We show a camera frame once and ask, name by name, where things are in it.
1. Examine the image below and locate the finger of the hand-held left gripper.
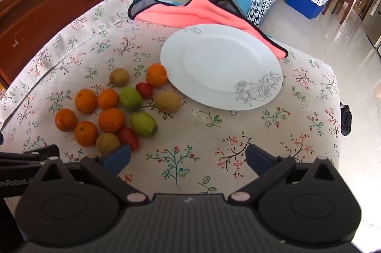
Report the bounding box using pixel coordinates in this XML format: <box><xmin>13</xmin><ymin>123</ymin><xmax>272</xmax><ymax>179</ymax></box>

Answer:
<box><xmin>22</xmin><ymin>144</ymin><xmax>60</xmax><ymax>163</ymax></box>

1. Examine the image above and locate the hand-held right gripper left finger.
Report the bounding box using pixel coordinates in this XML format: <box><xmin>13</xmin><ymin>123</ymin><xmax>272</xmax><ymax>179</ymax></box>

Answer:
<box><xmin>33</xmin><ymin>145</ymin><xmax>149</xmax><ymax>206</ymax></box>

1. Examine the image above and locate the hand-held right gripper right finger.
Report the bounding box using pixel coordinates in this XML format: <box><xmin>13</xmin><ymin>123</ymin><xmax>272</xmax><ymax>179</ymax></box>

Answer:
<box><xmin>229</xmin><ymin>144</ymin><xmax>343</xmax><ymax>203</ymax></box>

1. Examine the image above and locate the brown kiwi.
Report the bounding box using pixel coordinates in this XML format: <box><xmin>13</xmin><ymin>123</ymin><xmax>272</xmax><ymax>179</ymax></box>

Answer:
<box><xmin>96</xmin><ymin>132</ymin><xmax>121</xmax><ymax>156</ymax></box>
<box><xmin>155</xmin><ymin>91</ymin><xmax>181</xmax><ymax>114</ymax></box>
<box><xmin>109</xmin><ymin>68</ymin><xmax>130</xmax><ymax>87</ymax></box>

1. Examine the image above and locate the red cherry tomato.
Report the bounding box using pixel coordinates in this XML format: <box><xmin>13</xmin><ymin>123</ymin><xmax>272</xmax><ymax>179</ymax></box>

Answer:
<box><xmin>135</xmin><ymin>82</ymin><xmax>153</xmax><ymax>99</ymax></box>
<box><xmin>119</xmin><ymin>127</ymin><xmax>140</xmax><ymax>152</ymax></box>

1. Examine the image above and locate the orange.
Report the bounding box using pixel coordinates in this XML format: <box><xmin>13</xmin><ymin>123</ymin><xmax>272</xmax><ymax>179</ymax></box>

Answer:
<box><xmin>97</xmin><ymin>89</ymin><xmax>120</xmax><ymax>111</ymax></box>
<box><xmin>146</xmin><ymin>63</ymin><xmax>168</xmax><ymax>88</ymax></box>
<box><xmin>98</xmin><ymin>108</ymin><xmax>126</xmax><ymax>134</ymax></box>
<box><xmin>74</xmin><ymin>88</ymin><xmax>98</xmax><ymax>114</ymax></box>
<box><xmin>74</xmin><ymin>121</ymin><xmax>99</xmax><ymax>147</ymax></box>
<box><xmin>54</xmin><ymin>108</ymin><xmax>78</xmax><ymax>132</ymax></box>

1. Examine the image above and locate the green jujube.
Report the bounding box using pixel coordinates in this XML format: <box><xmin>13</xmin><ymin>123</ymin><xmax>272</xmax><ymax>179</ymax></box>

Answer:
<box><xmin>119</xmin><ymin>87</ymin><xmax>143</xmax><ymax>111</ymax></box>
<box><xmin>130</xmin><ymin>111</ymin><xmax>158</xmax><ymax>139</ymax></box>

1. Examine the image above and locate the white plate with flower print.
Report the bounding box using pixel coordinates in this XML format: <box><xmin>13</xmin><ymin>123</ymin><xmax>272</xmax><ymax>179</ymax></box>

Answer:
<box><xmin>160</xmin><ymin>23</ymin><xmax>283</xmax><ymax>111</ymax></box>

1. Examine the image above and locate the floral tablecloth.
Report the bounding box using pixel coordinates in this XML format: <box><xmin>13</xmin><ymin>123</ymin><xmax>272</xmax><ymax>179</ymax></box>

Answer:
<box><xmin>0</xmin><ymin>0</ymin><xmax>343</xmax><ymax>197</ymax></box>

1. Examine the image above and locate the black slipper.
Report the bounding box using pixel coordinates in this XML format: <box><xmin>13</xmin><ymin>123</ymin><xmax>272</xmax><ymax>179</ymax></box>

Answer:
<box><xmin>340</xmin><ymin>102</ymin><xmax>352</xmax><ymax>136</ymax></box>

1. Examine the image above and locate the brown wooden cabinet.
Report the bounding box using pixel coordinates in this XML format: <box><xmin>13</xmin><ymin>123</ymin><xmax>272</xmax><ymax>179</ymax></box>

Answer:
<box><xmin>0</xmin><ymin>0</ymin><xmax>149</xmax><ymax>88</ymax></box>

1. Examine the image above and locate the coral towel with black edge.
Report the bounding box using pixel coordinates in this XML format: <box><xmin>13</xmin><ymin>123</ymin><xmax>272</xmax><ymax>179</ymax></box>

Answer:
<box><xmin>127</xmin><ymin>0</ymin><xmax>289</xmax><ymax>60</ymax></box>

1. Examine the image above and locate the blue plastic box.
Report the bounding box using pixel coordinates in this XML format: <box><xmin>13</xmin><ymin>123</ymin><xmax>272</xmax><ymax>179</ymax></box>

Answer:
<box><xmin>285</xmin><ymin>0</ymin><xmax>326</xmax><ymax>20</ymax></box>

